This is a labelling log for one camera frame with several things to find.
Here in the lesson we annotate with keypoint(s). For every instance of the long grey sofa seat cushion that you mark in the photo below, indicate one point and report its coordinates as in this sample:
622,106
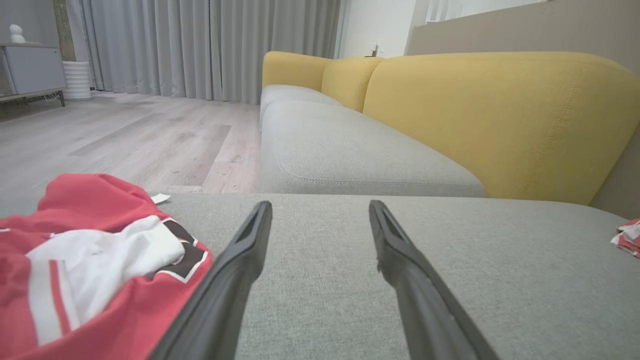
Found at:
350,155

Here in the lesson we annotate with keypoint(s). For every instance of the short grey sofa seat cushion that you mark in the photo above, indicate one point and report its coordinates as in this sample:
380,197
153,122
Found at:
290,92

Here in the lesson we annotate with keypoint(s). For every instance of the yellow sofa armrest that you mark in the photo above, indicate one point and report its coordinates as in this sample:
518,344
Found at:
292,70

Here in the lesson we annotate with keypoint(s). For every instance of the small yellow sofa back cushion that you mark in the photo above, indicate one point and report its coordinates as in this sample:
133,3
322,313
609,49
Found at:
347,80

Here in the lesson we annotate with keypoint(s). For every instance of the white ribbed plant pot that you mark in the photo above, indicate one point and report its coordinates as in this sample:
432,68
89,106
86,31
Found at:
77,80

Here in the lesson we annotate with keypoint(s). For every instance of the grey pleated curtain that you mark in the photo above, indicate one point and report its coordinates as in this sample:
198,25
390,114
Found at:
200,45

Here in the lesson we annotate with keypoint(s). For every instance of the small white figurine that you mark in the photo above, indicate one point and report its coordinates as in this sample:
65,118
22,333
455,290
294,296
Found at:
17,34

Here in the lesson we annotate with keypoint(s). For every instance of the large yellow sofa back cushion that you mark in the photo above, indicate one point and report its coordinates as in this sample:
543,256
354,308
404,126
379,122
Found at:
500,120

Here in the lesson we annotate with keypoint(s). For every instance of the pale grey TV cabinet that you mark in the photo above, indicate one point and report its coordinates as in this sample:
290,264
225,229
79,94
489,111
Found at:
35,67

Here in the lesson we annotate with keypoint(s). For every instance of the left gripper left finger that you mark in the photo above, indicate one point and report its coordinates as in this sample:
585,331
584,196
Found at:
215,310

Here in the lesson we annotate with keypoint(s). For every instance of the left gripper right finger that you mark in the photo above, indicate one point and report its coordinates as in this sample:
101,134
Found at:
425,310

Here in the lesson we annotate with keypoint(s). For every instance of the red cloth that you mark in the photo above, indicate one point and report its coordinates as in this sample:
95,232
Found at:
629,240

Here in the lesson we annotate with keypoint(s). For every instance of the red and white basketball jersey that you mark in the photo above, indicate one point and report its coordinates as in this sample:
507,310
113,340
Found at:
100,200

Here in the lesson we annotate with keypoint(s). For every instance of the green potted tree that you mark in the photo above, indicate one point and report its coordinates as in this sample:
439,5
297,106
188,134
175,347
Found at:
61,30

